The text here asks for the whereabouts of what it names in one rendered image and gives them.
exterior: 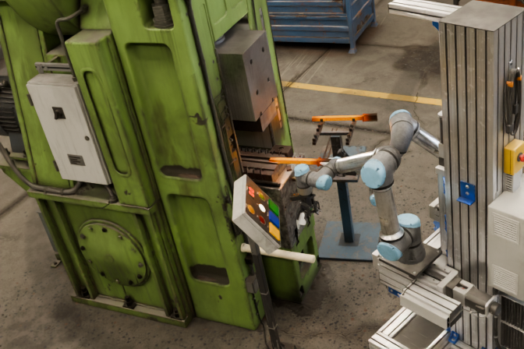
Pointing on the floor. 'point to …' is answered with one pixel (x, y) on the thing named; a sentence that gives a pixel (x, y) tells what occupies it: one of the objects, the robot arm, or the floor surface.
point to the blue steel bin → (320, 5)
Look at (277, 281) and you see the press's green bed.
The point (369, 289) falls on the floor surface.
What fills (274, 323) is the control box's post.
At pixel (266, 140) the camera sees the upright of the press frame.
